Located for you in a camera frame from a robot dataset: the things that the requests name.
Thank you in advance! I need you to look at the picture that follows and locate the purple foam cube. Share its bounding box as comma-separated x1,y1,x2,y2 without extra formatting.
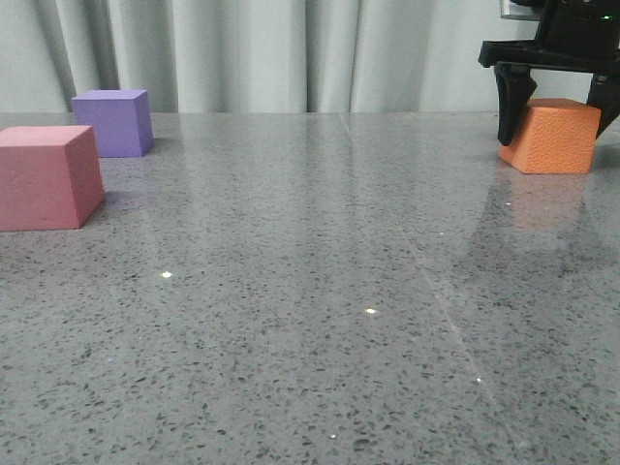
71,89,154,158

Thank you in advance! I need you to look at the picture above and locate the pale grey-green curtain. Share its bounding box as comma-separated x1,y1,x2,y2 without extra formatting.
0,0,620,115

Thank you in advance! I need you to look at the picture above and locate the orange foam cube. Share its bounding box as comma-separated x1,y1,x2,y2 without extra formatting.
499,98,601,174

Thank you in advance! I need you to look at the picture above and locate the pink foam cube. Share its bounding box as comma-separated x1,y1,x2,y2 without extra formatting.
1,125,105,232

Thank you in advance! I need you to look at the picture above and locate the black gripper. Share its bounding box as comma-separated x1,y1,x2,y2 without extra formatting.
479,0,620,145

